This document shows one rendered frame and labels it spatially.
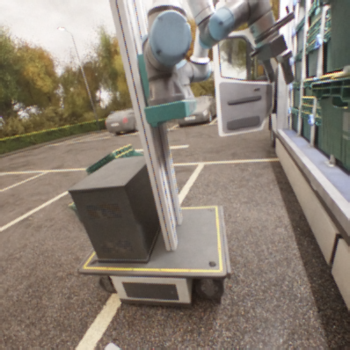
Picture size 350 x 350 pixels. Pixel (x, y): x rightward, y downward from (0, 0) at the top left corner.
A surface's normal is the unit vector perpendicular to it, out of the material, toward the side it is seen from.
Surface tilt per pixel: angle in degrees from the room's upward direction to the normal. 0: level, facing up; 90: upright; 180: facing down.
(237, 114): 90
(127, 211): 90
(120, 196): 90
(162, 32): 98
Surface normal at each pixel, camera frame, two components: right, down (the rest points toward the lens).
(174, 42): 0.24, 0.45
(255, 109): 0.01, 0.36
